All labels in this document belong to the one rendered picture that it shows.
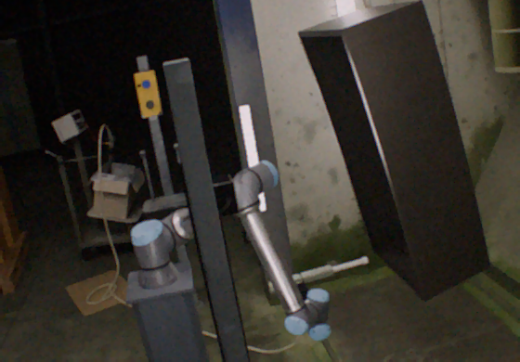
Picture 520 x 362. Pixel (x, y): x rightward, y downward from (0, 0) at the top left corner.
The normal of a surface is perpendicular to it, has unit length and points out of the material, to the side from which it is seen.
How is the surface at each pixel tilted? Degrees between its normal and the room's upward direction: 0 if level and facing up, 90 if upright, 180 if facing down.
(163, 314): 90
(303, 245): 90
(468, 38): 90
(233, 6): 90
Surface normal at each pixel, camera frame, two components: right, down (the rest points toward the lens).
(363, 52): 0.18, 0.22
